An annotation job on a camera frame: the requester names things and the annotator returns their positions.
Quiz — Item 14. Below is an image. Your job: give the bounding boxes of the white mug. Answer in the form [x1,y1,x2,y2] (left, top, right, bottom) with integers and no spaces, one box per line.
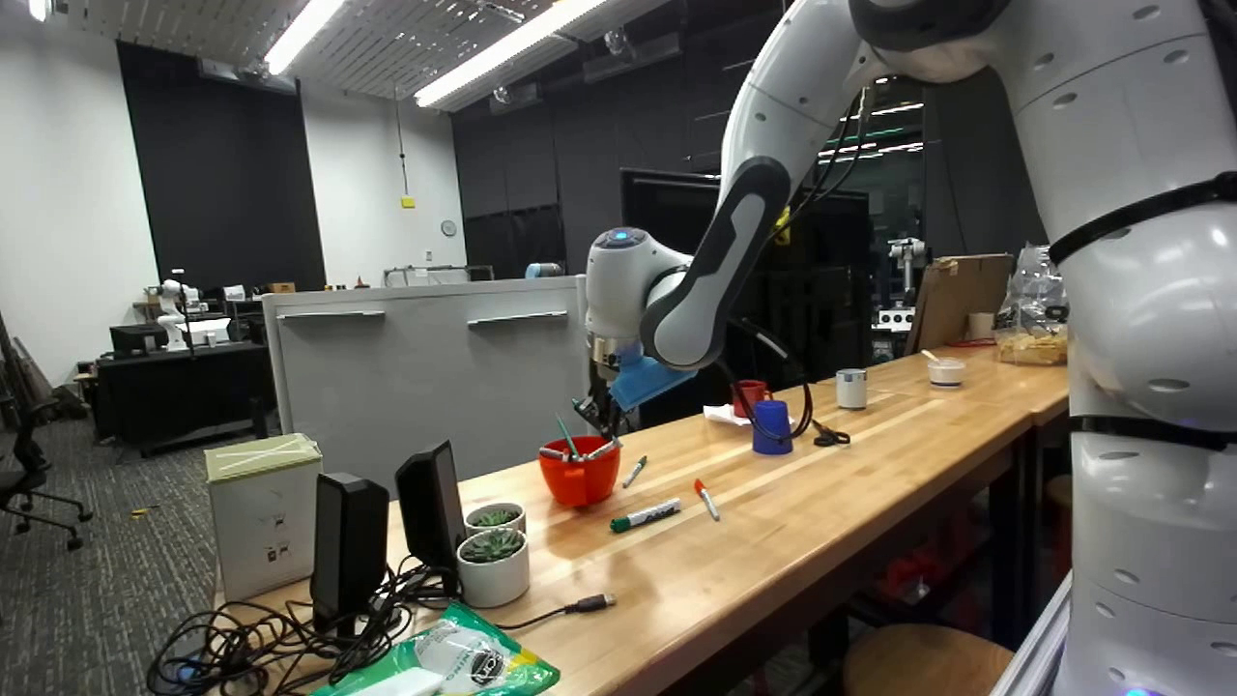
[835,366,867,409]

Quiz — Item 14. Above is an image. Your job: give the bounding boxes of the black office chair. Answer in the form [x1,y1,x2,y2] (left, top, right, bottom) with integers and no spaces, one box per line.
[0,322,92,550]

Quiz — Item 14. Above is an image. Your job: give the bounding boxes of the orange cup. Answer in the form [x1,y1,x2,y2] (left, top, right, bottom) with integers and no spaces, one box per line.
[536,432,624,510]

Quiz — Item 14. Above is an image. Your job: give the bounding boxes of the rear white plant pot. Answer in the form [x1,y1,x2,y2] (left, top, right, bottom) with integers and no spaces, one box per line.
[465,499,527,534]

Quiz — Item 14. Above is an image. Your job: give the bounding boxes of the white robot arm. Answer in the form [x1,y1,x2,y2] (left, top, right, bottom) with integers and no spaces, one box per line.
[588,0,1237,696]

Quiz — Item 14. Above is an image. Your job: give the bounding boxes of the clear plastic food bag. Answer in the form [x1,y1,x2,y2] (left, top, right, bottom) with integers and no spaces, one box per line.
[996,245,1067,366]

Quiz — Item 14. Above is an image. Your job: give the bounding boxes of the green plastic package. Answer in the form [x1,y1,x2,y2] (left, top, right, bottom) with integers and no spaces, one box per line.
[308,602,561,696]

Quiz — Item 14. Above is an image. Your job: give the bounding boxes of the right black speaker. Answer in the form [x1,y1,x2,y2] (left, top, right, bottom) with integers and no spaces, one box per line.
[396,441,465,572]

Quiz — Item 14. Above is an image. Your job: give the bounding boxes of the small white bowl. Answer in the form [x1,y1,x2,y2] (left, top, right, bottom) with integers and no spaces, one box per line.
[929,358,967,387]

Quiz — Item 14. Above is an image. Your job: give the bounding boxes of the black desk in background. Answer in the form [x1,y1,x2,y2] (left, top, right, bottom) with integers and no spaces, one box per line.
[92,344,276,449]

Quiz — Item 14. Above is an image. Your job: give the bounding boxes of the tangled black cables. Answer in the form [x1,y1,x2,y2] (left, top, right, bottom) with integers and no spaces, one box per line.
[142,558,449,696]

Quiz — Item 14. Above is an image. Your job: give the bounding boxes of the black-handled scissors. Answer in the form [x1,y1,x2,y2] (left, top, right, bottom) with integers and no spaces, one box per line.
[813,425,852,449]

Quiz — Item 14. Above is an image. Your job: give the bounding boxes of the front white plant pot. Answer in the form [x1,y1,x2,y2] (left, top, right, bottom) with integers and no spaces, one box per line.
[455,526,530,611]

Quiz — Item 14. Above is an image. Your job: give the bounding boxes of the black speaker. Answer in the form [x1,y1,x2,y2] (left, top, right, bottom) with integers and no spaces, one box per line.
[308,472,388,635]
[396,441,465,572]

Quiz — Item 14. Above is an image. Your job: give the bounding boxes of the white plant pot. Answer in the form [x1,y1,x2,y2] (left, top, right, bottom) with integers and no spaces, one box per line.
[455,526,530,611]
[465,499,527,534]

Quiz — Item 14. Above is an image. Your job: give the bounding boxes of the thick green marker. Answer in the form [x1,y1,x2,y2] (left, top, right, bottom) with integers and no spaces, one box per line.
[612,499,682,534]

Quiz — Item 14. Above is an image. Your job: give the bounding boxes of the black cabinet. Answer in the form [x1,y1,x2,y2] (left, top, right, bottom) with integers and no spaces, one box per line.
[617,170,873,425]

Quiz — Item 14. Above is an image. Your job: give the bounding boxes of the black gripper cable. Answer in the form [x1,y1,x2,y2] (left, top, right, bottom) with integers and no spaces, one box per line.
[746,322,821,441]

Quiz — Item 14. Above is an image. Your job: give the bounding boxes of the white paper sheet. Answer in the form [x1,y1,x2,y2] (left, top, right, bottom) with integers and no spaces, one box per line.
[701,401,750,429]

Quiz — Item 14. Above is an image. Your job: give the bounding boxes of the wooden round stool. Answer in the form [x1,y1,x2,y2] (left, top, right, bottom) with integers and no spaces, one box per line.
[842,624,1012,696]

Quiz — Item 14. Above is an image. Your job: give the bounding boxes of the green pen near cup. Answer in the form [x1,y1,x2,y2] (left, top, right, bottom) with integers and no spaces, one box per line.
[624,458,651,486]

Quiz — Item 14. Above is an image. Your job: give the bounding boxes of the white box green lid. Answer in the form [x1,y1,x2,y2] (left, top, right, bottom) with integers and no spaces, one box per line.
[205,432,320,599]

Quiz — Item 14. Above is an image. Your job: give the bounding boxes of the left black speaker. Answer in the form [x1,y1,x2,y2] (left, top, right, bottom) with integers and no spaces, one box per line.
[308,472,388,635]

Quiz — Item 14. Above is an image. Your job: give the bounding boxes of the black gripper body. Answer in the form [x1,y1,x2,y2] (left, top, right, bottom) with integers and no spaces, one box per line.
[571,366,624,438]

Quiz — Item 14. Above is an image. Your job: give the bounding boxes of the red mug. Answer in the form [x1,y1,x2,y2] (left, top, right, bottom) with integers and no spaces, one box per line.
[729,378,769,419]

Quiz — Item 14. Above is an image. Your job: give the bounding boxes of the brown cardboard box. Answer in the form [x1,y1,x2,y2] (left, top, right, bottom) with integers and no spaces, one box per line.
[914,253,1012,349]

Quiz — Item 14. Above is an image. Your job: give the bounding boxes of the blue plastic cup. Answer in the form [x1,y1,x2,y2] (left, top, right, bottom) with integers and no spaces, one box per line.
[750,397,791,458]

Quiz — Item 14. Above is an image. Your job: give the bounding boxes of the black USB cable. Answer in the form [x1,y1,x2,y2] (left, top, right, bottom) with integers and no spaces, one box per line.
[495,588,617,635]

